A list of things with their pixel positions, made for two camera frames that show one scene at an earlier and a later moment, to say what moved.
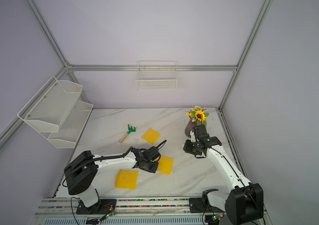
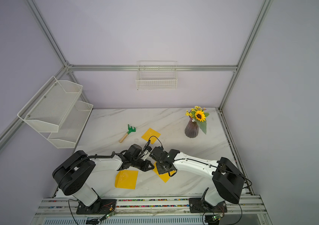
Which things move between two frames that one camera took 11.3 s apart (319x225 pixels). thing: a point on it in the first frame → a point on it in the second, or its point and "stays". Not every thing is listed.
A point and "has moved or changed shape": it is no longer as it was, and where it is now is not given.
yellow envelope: [151, 136] stays
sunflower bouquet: [197, 113] stays
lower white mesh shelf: [71, 128] stays
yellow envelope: [165, 164] has moved or changed shape
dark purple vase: [190, 126] stays
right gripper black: [188, 149] → [161, 170]
